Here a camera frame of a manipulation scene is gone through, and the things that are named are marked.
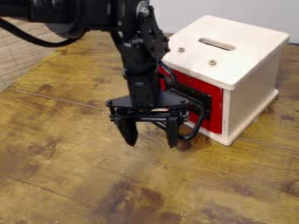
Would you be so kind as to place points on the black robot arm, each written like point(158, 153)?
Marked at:
point(128, 20)

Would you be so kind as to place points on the red wooden drawer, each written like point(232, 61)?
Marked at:
point(203, 94)

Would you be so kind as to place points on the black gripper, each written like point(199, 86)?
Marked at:
point(147, 104)

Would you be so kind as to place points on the white wooden box cabinet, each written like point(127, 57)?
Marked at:
point(228, 60)

